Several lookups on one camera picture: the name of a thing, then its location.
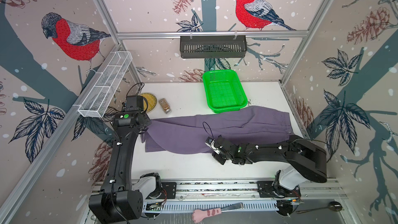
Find white wire mesh shelf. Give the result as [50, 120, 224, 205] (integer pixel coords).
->
[78, 51, 132, 118]

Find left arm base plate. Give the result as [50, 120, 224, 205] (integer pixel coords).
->
[146, 182, 177, 200]

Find green plastic basket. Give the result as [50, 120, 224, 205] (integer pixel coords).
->
[202, 69, 248, 114]

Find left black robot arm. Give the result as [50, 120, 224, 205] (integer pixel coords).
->
[89, 110, 162, 224]

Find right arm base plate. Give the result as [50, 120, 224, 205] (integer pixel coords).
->
[257, 181, 301, 199]

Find yellow round plate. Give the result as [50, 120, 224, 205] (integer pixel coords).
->
[140, 93, 157, 113]

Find purple trousers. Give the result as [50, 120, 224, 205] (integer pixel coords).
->
[142, 106, 293, 155]

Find aluminium mounting rail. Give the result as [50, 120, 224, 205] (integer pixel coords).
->
[146, 178, 348, 202]

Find black hanging wall basket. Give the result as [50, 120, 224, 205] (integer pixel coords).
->
[180, 35, 247, 59]

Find white ventilated cable duct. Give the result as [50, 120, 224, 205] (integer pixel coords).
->
[143, 200, 279, 214]

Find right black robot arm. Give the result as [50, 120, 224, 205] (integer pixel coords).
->
[205, 135, 328, 190]

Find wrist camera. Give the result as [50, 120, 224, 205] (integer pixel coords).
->
[124, 95, 145, 112]
[205, 137, 218, 151]

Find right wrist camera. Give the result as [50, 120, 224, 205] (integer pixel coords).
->
[205, 137, 218, 151]

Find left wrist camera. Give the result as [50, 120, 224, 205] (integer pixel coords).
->
[124, 95, 145, 112]

